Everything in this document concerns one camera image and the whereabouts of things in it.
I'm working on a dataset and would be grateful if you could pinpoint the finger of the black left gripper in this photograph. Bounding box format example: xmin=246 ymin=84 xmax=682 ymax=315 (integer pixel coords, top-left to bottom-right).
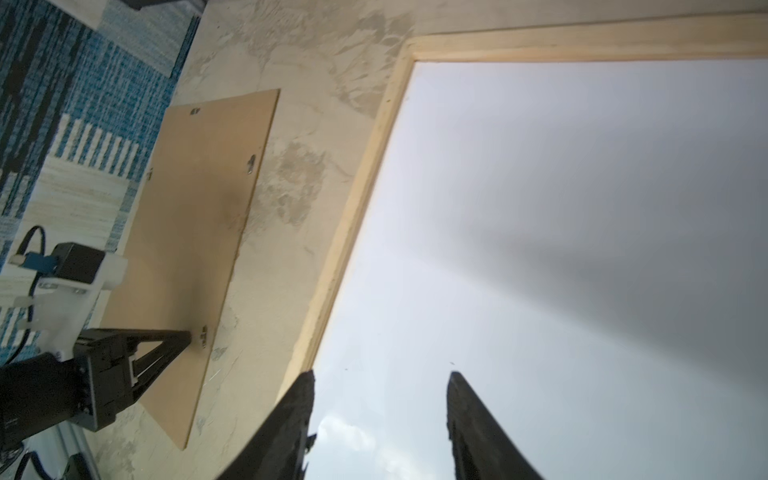
xmin=125 ymin=330 xmax=192 ymax=402

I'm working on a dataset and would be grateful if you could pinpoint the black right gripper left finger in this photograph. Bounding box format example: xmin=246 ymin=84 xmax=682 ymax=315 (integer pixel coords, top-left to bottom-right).
xmin=218 ymin=370 xmax=315 ymax=480

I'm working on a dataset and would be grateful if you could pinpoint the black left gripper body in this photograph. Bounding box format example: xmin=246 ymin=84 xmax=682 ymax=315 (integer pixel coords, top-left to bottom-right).
xmin=71 ymin=329 xmax=135 ymax=432

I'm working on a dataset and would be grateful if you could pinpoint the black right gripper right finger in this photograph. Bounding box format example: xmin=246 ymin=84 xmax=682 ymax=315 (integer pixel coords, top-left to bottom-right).
xmin=447 ymin=371 xmax=542 ymax=480

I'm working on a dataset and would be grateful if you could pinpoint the brown hardboard backing panel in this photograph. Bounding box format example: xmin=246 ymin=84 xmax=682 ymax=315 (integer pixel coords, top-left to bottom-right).
xmin=101 ymin=90 xmax=279 ymax=449

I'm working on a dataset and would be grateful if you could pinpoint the light wooden picture frame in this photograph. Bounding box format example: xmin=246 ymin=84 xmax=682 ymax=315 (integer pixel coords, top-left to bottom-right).
xmin=278 ymin=10 xmax=767 ymax=394

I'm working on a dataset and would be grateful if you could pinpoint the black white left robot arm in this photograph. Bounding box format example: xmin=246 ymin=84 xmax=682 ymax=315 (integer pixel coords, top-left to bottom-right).
xmin=1 ymin=329 xmax=192 ymax=451

